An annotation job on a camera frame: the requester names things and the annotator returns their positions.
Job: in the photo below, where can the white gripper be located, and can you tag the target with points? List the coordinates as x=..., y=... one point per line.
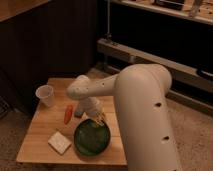
x=93, y=107

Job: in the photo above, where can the green ceramic bowl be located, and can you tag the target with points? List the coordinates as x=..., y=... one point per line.
x=90, y=138

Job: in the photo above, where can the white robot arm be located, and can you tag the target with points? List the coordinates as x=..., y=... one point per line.
x=139, y=99

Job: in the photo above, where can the grey brown oblong object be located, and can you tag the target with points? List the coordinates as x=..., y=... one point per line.
x=78, y=111

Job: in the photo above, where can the orange carrot toy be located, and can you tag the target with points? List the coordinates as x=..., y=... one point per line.
x=68, y=114

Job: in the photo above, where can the wooden table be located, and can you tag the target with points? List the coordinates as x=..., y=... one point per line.
x=46, y=121

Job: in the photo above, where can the clear plastic cup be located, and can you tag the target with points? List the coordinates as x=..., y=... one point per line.
x=46, y=95

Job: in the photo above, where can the vertical metal pole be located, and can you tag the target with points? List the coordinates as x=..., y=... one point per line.
x=108, y=34

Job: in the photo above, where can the metal shelf rail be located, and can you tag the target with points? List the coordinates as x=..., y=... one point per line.
x=180, y=72

